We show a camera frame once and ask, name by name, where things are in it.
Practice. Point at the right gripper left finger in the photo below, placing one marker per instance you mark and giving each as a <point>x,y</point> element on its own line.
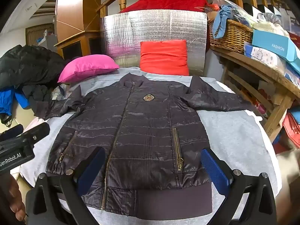
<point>57,199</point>

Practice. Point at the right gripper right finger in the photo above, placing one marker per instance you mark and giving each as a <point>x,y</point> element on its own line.
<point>248,199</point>

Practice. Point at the dark quilted zip jacket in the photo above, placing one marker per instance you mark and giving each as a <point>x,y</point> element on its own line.
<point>152,137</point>

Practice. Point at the person's left hand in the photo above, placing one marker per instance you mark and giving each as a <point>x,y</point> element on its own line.
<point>10,188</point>

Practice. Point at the blue garment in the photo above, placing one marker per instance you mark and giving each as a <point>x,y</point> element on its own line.
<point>7,99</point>

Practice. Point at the grey bed sheet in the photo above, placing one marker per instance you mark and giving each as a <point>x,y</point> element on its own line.
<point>235,137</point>

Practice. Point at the black puffer jacket pile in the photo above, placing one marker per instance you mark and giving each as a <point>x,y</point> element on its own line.
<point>32,70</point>

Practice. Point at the pink pillow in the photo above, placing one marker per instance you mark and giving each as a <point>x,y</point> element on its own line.
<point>84,67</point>

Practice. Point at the wooden shelf table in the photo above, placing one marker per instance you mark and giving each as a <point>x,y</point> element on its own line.
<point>256,82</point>

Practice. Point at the wooden cabinet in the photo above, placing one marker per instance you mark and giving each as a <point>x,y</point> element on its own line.
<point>77,27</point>

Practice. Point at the patterned white box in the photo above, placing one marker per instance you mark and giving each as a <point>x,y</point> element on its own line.
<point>266,57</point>

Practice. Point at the silver foil insulation mat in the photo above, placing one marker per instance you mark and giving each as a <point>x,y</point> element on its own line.
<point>122,33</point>

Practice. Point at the blue fashion box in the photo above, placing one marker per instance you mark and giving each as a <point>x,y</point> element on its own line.
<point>280,45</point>

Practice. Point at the red cushion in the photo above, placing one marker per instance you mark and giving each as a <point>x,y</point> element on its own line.
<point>164,57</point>

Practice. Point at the wicker basket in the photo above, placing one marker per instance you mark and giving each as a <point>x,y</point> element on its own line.
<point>236,34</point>

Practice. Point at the light blue cloth bow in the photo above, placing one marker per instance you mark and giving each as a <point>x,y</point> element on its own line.
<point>220,21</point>

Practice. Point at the red quilted blanket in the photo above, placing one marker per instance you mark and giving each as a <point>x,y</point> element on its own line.
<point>188,5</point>

